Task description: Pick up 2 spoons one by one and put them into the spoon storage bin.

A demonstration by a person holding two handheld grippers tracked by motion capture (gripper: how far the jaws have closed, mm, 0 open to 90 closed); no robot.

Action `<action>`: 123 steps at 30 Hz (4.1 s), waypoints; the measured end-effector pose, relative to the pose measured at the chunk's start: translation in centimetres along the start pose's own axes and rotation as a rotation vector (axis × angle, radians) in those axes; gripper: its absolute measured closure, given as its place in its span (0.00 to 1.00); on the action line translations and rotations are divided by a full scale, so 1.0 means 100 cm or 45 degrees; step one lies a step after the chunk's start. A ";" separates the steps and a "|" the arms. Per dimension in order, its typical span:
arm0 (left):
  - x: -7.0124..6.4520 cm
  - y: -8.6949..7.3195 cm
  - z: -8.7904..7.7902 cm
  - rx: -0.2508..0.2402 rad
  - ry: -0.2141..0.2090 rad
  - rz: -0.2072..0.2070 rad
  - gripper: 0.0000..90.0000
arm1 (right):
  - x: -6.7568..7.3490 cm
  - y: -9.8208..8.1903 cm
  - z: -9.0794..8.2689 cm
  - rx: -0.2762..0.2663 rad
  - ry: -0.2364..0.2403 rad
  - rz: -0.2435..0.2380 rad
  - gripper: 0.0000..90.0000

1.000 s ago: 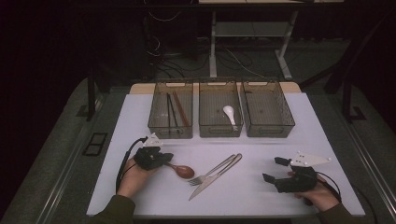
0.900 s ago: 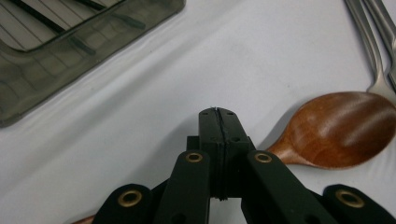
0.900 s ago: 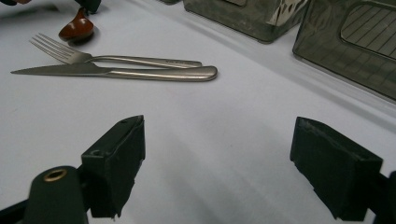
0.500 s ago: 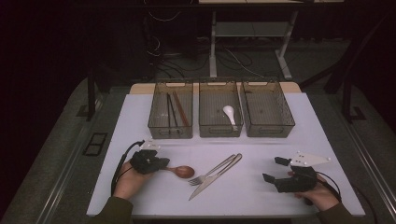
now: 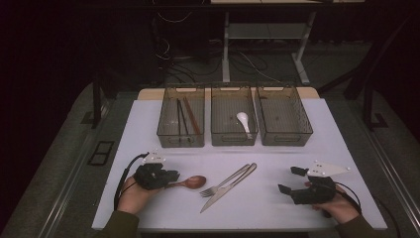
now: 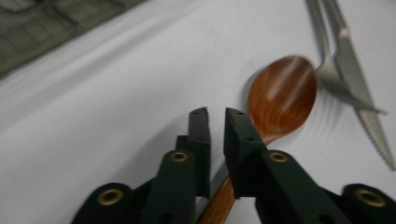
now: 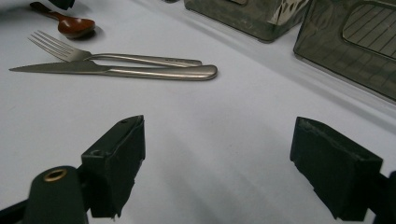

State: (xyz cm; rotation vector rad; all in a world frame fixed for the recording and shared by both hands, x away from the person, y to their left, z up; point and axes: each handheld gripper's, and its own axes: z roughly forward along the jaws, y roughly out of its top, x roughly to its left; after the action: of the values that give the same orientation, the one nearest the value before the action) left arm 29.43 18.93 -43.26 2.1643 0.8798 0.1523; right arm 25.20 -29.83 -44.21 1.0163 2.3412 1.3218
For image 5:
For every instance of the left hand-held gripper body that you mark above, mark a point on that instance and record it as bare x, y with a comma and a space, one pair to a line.
152, 175

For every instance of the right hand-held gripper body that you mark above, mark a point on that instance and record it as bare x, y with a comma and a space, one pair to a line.
317, 193

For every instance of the brown wooden spoon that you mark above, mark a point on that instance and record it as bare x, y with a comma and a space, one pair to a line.
194, 181

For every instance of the steel fork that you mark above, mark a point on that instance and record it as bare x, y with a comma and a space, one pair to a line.
209, 191

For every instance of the steel knife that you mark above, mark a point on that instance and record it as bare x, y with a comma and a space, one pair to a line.
213, 202

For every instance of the black chopstick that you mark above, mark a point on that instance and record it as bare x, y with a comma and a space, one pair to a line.
179, 117
183, 117

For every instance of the grey plastic bin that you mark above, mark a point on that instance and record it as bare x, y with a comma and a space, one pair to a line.
228, 112
168, 112
284, 115

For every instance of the brown wooden chopstick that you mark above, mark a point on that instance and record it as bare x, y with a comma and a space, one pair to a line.
190, 115

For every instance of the white ceramic spoon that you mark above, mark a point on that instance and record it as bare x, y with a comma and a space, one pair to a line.
242, 117

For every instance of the person's right hand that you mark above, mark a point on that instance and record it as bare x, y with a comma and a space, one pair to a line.
340, 208

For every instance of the person's left hand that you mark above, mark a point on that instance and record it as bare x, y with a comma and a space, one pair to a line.
132, 198

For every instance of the black metal stand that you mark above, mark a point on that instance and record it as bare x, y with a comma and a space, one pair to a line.
96, 105
368, 109

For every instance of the metal floor rail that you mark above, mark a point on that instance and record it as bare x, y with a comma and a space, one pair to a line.
62, 201
404, 195

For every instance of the white metal desk frame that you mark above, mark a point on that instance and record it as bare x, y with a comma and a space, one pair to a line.
225, 59

